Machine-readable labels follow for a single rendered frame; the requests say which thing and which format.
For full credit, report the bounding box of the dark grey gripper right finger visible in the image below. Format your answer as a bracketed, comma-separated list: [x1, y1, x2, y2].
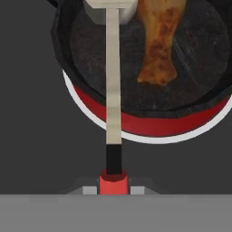
[127, 176, 170, 196]

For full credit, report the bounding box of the browned chicken drumstick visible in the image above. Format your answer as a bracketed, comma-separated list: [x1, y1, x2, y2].
[135, 0, 189, 87]

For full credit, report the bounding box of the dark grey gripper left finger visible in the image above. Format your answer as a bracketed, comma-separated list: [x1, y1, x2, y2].
[58, 176, 102, 196]

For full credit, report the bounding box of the black pan with red outside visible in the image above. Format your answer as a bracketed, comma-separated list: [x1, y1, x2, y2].
[49, 0, 232, 139]

